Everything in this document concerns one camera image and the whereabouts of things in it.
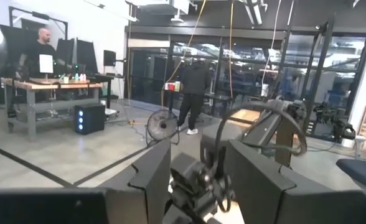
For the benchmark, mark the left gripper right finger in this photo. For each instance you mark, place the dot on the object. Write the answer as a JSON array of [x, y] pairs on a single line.
[[254, 186]]

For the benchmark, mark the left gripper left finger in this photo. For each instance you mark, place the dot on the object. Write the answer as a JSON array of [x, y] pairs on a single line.
[[155, 174]]

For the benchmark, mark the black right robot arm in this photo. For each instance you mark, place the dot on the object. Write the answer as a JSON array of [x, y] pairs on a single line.
[[264, 127]]

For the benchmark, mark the black background robot arm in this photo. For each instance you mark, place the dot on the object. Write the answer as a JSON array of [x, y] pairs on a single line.
[[341, 129]]

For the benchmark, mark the black floor fan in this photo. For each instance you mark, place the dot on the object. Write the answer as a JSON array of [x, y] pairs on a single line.
[[162, 124]]

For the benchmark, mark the black computer tower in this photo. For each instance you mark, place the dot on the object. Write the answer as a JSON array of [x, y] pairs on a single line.
[[92, 119]]

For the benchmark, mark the person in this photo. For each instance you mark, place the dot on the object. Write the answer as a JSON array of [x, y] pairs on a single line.
[[36, 53], [195, 84]]

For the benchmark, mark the dark blue office chair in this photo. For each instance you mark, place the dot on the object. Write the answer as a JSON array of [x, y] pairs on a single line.
[[363, 171]]

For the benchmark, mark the black monitor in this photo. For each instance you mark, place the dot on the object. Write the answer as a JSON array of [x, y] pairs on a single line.
[[65, 51], [109, 58], [86, 56]]

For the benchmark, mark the small green background bottle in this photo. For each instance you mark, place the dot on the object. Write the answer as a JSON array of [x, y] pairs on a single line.
[[76, 77]]

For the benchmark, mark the wooden top workbench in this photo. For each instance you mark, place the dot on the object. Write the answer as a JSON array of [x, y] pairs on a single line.
[[46, 85]]

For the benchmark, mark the white sign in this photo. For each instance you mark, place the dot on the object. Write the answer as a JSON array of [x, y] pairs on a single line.
[[46, 63]]

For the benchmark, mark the black background rig frame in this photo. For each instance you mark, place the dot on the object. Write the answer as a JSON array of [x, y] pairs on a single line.
[[40, 15]]

